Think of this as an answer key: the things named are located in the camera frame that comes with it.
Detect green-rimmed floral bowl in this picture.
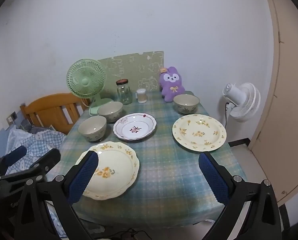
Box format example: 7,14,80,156
78,116,107,142
97,101,124,123
173,94,201,114

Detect beige door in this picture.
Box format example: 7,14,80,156
249,0,298,203

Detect black fan cable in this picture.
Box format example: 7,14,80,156
224,101,231,128

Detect green desk fan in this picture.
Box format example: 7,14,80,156
66,59,114,117

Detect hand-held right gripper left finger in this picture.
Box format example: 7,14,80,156
14,151,99,240

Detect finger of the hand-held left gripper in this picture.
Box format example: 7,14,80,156
0,148,61,188
0,145,27,180

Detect white standing fan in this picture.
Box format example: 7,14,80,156
223,82,261,122

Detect scalloped cream yellow-flower plate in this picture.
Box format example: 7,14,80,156
75,141,140,200

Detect blue checkered printed blanket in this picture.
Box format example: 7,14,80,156
5,127,67,238

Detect round cream yellow-flower plate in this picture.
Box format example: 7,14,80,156
172,114,227,152

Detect green plaid tablecloth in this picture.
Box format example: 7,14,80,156
55,91,248,227

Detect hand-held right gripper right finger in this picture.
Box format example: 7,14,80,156
198,151,283,240

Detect grey plaid cloth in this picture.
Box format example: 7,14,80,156
19,119,57,133

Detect purple plush rabbit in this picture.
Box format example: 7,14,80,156
159,66,186,102

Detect green printed board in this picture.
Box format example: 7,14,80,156
97,51,164,100

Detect white plate with red rim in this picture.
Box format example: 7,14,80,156
113,113,157,141

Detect black floor cable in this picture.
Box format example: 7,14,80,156
106,228,141,240

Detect cotton swab container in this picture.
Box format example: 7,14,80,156
136,89,148,104

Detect glass jar with dark lid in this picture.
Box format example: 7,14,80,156
116,79,132,105

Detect wooden bed headboard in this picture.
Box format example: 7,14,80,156
20,93,91,135

